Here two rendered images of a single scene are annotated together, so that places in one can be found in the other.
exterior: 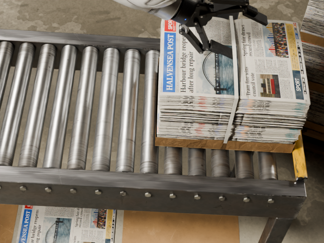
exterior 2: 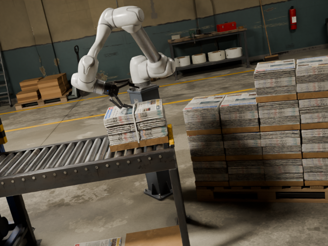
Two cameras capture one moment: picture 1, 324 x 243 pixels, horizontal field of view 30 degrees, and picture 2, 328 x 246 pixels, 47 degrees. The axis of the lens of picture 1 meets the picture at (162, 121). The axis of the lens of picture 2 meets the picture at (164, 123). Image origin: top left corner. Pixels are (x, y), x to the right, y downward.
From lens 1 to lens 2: 1.48 m
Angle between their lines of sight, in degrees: 36
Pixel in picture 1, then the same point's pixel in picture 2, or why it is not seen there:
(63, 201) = (73, 180)
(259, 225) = (196, 232)
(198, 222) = (164, 237)
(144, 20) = (137, 177)
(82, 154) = (80, 160)
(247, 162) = (150, 148)
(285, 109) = (153, 115)
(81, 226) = not seen: outside the picture
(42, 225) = not seen: outside the picture
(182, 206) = (124, 171)
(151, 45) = not seen: hidden behind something
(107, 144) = (91, 156)
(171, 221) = (150, 239)
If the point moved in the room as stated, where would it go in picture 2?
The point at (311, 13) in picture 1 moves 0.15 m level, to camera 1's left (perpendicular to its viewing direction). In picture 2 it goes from (186, 119) to (168, 122)
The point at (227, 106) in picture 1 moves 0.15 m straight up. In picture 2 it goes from (131, 119) to (126, 96)
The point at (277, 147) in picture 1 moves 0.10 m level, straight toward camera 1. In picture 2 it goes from (161, 139) to (155, 146)
